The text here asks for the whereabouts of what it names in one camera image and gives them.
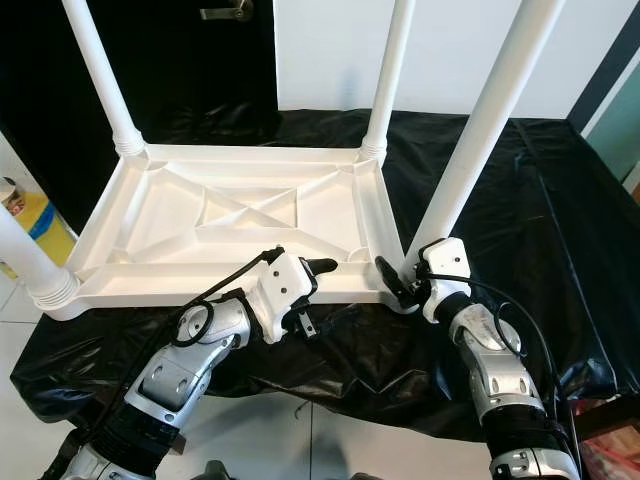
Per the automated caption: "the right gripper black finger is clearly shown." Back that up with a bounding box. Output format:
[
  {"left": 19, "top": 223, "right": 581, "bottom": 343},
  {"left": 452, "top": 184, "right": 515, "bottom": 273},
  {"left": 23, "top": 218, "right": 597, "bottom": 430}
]
[{"left": 375, "top": 255, "right": 416, "bottom": 309}]

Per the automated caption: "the white plastic table top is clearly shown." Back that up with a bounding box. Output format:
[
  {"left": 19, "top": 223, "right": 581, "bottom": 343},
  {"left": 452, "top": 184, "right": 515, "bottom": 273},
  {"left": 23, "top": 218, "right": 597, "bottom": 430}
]
[{"left": 40, "top": 143, "right": 406, "bottom": 321}]

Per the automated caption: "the white plastic table leg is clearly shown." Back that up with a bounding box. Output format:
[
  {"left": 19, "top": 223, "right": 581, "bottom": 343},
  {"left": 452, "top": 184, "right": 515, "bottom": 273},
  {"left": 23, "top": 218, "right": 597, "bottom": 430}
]
[
  {"left": 360, "top": 0, "right": 416, "bottom": 161},
  {"left": 62, "top": 0, "right": 146, "bottom": 158},
  {"left": 403, "top": 0, "right": 566, "bottom": 276},
  {"left": 0, "top": 205, "right": 81, "bottom": 316}
]

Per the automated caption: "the black plastic table cover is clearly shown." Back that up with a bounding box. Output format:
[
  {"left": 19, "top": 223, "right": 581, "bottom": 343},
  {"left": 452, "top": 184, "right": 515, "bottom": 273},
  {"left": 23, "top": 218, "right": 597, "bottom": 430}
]
[{"left": 10, "top": 108, "right": 640, "bottom": 441}]

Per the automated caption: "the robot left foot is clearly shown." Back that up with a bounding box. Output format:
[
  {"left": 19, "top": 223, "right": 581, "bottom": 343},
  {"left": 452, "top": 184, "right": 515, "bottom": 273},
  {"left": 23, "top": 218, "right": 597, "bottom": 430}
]
[{"left": 205, "top": 460, "right": 236, "bottom": 480}]

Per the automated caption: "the dark wooden table leg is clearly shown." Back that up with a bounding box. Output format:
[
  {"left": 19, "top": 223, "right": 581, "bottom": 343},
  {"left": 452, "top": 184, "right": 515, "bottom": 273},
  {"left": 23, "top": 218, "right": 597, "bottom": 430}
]
[
  {"left": 150, "top": 430, "right": 191, "bottom": 457},
  {"left": 560, "top": 390, "right": 640, "bottom": 441}
]

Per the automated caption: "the black door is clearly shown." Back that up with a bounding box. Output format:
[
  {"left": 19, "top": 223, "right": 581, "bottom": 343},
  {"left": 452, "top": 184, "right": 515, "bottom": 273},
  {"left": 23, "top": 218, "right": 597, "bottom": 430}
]
[{"left": 0, "top": 0, "right": 279, "bottom": 201}]

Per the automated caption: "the yellow container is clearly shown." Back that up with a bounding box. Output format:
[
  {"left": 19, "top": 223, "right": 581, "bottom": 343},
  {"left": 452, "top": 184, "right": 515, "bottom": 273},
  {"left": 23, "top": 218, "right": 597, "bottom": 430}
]
[{"left": 15, "top": 190, "right": 76, "bottom": 266}]

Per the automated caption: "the red plastic bag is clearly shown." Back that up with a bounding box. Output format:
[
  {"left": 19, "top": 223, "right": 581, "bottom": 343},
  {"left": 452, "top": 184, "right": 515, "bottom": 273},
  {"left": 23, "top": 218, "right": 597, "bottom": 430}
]
[{"left": 575, "top": 395, "right": 640, "bottom": 480}]

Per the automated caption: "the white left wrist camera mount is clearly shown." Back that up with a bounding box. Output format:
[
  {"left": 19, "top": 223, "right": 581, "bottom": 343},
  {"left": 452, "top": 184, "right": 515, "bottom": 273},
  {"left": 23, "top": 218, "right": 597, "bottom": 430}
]
[{"left": 245, "top": 248, "right": 316, "bottom": 344}]

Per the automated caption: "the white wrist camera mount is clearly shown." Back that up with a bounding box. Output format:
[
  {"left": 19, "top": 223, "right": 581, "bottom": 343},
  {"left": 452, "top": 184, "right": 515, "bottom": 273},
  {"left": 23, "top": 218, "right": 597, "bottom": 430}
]
[
  {"left": 245, "top": 248, "right": 316, "bottom": 344},
  {"left": 417, "top": 237, "right": 473, "bottom": 323}
]

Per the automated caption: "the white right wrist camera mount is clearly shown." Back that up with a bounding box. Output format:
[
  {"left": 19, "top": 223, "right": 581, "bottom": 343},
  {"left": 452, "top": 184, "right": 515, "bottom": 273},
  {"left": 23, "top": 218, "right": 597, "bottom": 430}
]
[{"left": 417, "top": 237, "right": 473, "bottom": 323}]

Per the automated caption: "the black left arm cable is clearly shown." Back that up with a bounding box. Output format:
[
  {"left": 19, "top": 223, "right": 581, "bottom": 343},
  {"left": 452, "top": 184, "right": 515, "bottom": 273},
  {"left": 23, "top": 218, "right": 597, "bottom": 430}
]
[{"left": 60, "top": 245, "right": 286, "bottom": 471}]

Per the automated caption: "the metal door handle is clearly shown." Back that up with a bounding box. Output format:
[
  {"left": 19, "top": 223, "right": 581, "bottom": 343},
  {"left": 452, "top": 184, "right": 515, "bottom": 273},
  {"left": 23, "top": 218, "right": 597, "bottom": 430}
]
[{"left": 200, "top": 0, "right": 254, "bottom": 23}]

